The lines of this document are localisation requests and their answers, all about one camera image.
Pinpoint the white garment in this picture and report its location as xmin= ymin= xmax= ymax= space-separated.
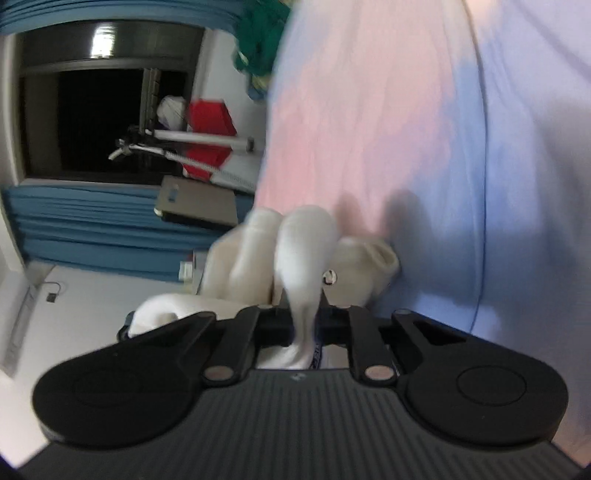
xmin=128 ymin=205 xmax=400 ymax=371

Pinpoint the white bag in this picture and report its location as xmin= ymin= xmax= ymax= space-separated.
xmin=156 ymin=95 xmax=191 ymax=131

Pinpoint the grey brown box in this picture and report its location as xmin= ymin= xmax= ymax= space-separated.
xmin=154 ymin=175 xmax=240 ymax=230

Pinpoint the dark window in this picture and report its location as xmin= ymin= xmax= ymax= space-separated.
xmin=18 ymin=28 xmax=204 ymax=182

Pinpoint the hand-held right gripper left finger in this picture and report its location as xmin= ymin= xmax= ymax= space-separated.
xmin=124 ymin=305 xmax=296 ymax=387

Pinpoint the white folding rack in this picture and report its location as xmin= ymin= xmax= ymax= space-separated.
xmin=108 ymin=126 xmax=258 ymax=193

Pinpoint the blue curtain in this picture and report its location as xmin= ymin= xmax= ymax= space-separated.
xmin=0 ymin=184 xmax=218 ymax=283
xmin=0 ymin=0 xmax=245 ymax=36

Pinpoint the red bag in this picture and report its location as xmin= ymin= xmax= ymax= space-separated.
xmin=181 ymin=99 xmax=238 ymax=180

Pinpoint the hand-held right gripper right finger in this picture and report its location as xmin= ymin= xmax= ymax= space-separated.
xmin=317 ymin=270 xmax=468 ymax=385

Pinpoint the green cloth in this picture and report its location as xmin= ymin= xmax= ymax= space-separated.
xmin=232 ymin=0 xmax=296 ymax=99

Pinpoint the pink and blue bed sheet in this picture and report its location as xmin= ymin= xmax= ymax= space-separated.
xmin=255 ymin=0 xmax=591 ymax=457

